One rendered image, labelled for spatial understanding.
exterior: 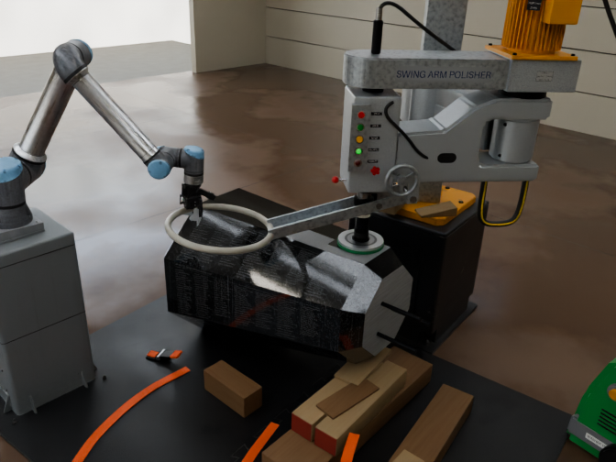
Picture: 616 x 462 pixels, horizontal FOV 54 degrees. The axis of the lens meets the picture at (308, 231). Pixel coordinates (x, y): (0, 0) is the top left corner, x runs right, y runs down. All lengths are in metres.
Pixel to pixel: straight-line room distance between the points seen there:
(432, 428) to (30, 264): 1.93
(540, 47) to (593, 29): 5.71
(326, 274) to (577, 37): 6.25
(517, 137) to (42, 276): 2.18
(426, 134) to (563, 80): 0.59
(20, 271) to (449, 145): 1.93
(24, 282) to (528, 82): 2.31
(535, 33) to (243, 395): 2.03
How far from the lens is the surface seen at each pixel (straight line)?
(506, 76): 2.65
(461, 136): 2.65
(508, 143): 2.78
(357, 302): 2.63
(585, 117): 8.49
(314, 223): 2.68
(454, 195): 3.58
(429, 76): 2.53
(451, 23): 3.20
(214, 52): 10.98
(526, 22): 2.67
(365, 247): 2.75
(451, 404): 3.06
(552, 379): 3.57
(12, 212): 2.91
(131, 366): 3.40
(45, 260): 2.92
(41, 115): 2.90
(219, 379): 3.05
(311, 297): 2.69
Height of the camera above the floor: 2.07
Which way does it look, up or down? 26 degrees down
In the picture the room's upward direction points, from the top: 2 degrees clockwise
